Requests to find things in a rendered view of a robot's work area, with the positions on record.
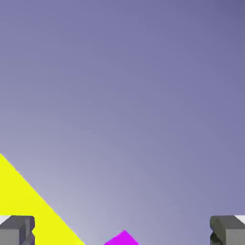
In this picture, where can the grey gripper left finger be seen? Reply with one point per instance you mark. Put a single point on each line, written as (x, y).
(15, 230)

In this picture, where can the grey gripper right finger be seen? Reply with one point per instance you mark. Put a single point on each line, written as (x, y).
(229, 230)

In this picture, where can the small magenta cube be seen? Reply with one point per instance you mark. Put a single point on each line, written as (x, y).
(122, 239)

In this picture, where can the large yellow box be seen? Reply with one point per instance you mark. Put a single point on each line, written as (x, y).
(21, 197)

